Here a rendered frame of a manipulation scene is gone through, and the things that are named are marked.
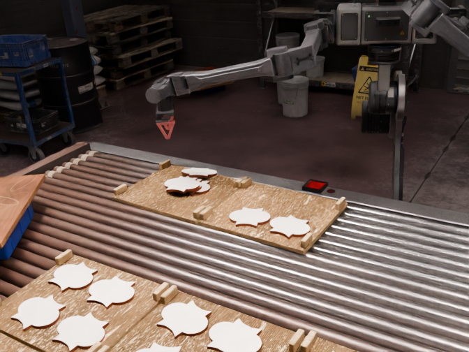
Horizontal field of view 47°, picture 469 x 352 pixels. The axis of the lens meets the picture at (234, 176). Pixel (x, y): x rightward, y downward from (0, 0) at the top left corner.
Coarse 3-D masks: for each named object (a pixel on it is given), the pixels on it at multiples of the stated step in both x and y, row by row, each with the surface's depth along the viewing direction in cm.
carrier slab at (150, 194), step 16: (160, 176) 224; (176, 176) 223; (224, 176) 220; (128, 192) 213; (144, 192) 212; (160, 192) 211; (176, 192) 210; (208, 192) 208; (224, 192) 207; (144, 208) 202; (160, 208) 199; (176, 208) 198; (192, 208) 197
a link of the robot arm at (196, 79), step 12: (276, 48) 178; (264, 60) 180; (192, 72) 190; (204, 72) 188; (216, 72) 185; (228, 72) 184; (240, 72) 183; (252, 72) 182; (264, 72) 181; (276, 72) 184; (180, 84) 190; (192, 84) 189; (204, 84) 188; (216, 84) 187
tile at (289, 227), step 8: (272, 224) 181; (280, 224) 181; (288, 224) 180; (296, 224) 180; (304, 224) 179; (272, 232) 178; (280, 232) 176; (288, 232) 176; (296, 232) 175; (304, 232) 175
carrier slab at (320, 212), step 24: (240, 192) 206; (264, 192) 205; (288, 192) 204; (216, 216) 191; (288, 216) 188; (312, 216) 186; (336, 216) 187; (264, 240) 175; (288, 240) 173; (312, 240) 172
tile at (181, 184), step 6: (168, 180) 212; (174, 180) 211; (180, 180) 211; (186, 180) 211; (192, 180) 210; (168, 186) 207; (174, 186) 206; (180, 186) 206; (186, 186) 206; (192, 186) 205; (198, 186) 206; (180, 192) 204
